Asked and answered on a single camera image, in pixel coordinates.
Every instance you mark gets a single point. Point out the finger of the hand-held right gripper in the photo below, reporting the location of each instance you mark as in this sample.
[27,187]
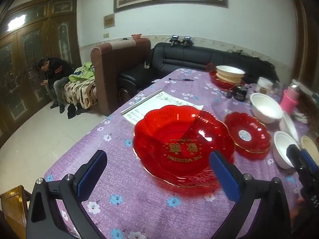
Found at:
[294,156]
[309,158]

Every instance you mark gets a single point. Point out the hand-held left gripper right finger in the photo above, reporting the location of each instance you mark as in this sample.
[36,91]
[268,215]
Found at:
[221,176]

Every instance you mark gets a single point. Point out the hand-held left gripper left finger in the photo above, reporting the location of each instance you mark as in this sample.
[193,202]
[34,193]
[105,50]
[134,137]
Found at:
[89,176]

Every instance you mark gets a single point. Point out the large cream plastic bowl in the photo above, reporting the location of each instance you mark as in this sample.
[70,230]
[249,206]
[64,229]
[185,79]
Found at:
[309,143]

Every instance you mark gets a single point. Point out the white foam bowl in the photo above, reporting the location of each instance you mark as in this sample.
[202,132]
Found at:
[280,147]
[266,107]
[289,127]

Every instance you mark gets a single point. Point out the small red plate with sticker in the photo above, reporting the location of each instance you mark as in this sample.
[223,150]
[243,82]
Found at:
[245,129]

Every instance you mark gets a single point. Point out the large red plastic plate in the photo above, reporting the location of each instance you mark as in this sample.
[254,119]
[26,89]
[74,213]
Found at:
[174,134]

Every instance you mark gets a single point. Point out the stack of bowls on red plate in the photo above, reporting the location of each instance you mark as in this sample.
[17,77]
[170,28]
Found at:
[219,81]

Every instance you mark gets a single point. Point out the person's right hand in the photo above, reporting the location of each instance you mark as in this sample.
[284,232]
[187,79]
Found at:
[297,210]

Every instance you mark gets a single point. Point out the purple floral tablecloth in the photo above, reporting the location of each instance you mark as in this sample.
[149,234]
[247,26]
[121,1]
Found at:
[124,179]

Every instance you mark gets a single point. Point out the white crumpled tissue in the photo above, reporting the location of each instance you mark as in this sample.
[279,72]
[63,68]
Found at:
[300,117]

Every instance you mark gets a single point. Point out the pink cup with bottle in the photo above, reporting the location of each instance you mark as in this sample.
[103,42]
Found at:
[289,99]

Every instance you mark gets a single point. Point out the black shoes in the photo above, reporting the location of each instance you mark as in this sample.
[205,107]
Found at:
[73,110]

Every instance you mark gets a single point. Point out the small black device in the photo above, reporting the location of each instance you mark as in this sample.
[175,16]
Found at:
[240,93]

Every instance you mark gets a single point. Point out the wooden chair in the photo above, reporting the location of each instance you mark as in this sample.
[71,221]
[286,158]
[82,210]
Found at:
[12,211]

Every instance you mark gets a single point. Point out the patterned blanket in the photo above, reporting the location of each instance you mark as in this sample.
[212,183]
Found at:
[79,92]

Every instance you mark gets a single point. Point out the white notebook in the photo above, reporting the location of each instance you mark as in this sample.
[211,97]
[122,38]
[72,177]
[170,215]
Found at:
[159,104]

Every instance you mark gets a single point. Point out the green cloth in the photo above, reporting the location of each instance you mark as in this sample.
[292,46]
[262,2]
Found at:
[83,73]

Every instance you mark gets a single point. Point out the black pen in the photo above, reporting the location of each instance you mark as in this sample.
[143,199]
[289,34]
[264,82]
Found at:
[182,80]

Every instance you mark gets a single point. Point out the brown sofa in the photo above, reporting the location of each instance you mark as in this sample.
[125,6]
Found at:
[112,72]

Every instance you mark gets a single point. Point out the black leather sofa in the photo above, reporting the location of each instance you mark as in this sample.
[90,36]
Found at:
[189,57]

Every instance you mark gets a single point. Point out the wooden double door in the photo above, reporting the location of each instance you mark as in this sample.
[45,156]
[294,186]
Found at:
[32,54]

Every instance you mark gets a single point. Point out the black device with light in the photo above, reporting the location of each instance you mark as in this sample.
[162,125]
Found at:
[187,40]
[174,39]

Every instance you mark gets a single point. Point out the small red bowl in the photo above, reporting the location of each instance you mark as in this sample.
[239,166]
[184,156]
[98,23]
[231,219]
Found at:
[136,36]

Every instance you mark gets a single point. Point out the wooden door frame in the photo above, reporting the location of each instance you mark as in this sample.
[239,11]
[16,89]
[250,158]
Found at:
[302,42]

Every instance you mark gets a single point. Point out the wall socket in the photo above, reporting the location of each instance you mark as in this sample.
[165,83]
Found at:
[106,35]

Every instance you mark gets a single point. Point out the wall plaque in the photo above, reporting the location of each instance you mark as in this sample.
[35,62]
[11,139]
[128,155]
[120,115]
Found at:
[109,21]

